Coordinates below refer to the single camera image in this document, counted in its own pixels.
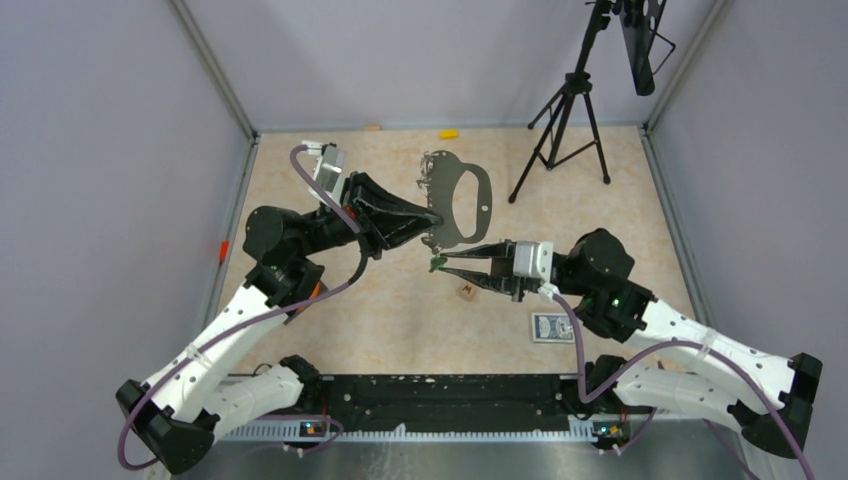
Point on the yellow block at back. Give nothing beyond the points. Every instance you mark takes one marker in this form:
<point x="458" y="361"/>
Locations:
<point x="449" y="134"/>

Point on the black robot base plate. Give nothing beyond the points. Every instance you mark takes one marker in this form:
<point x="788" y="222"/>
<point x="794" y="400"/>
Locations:
<point x="440" y="403"/>

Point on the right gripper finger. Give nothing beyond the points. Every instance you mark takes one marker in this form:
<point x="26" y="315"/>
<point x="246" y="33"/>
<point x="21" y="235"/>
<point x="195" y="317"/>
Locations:
<point x="482" y="280"/>
<point x="484" y="251"/>

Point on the green key tag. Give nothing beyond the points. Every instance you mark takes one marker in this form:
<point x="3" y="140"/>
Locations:
<point x="436" y="263"/>

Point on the black tripod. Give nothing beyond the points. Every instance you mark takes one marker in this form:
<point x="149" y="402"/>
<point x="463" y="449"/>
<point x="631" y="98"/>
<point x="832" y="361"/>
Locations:
<point x="577" y="85"/>

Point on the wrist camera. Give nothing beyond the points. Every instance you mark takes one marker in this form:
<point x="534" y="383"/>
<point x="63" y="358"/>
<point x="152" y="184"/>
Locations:
<point x="533" y="266"/>
<point x="327" y="173"/>

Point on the metal key holder plate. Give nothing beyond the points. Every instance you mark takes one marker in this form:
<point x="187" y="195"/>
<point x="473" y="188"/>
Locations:
<point x="461" y="193"/>

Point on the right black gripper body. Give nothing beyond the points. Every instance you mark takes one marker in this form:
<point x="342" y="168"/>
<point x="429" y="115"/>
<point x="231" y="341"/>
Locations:
<point x="517" y="284"/>

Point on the white slotted cable duct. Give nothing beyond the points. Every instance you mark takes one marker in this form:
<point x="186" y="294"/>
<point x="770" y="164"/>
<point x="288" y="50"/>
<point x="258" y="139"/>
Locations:
<point x="293" y="432"/>

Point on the wooden letter cube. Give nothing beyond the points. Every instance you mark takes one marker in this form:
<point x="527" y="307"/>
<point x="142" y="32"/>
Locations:
<point x="467" y="292"/>

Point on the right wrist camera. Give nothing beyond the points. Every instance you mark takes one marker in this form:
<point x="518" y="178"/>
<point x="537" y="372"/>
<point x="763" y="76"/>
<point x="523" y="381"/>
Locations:
<point x="533" y="266"/>

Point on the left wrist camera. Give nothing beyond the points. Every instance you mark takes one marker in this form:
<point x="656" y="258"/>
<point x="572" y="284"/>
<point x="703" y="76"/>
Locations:
<point x="327" y="173"/>

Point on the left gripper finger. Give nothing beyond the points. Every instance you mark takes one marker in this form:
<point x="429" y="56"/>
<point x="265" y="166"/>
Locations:
<point x="370" y="199"/>
<point x="388" y="232"/>

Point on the blue playing card deck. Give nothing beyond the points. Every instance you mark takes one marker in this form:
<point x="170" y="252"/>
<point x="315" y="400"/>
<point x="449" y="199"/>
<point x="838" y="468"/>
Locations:
<point x="551" y="328"/>

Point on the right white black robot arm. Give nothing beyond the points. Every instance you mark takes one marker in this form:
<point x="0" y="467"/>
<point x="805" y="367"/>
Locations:
<point x="680" y="365"/>

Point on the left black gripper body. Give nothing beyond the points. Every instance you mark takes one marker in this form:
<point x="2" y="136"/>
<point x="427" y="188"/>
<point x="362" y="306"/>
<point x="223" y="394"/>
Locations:
<point x="361" y="216"/>

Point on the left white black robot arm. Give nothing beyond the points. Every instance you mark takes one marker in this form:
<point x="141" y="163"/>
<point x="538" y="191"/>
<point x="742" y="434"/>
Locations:
<point x="180" y="412"/>

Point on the orange red wall clip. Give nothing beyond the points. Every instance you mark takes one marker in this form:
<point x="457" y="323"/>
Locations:
<point x="223" y="250"/>

